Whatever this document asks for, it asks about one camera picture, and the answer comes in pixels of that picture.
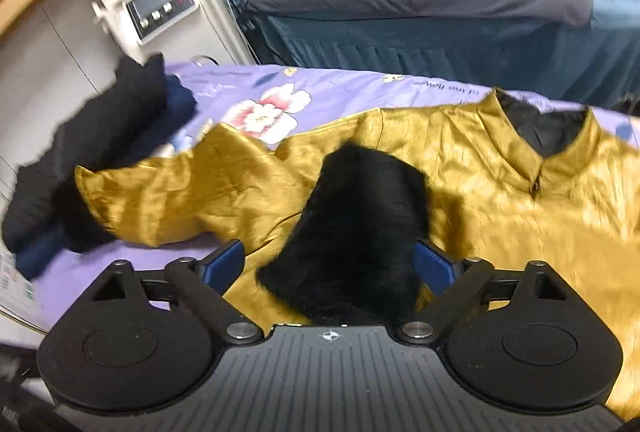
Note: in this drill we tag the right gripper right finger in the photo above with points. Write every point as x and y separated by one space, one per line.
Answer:
457 287

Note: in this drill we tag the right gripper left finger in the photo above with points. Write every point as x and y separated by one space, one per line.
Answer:
199 286

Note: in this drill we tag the gold satin jacket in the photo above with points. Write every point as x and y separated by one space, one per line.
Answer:
505 182

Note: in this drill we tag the dark folded clothes pile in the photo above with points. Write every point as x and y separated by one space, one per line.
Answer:
137 114

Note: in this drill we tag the purple floral bed sheet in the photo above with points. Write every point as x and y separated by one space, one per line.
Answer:
272 103

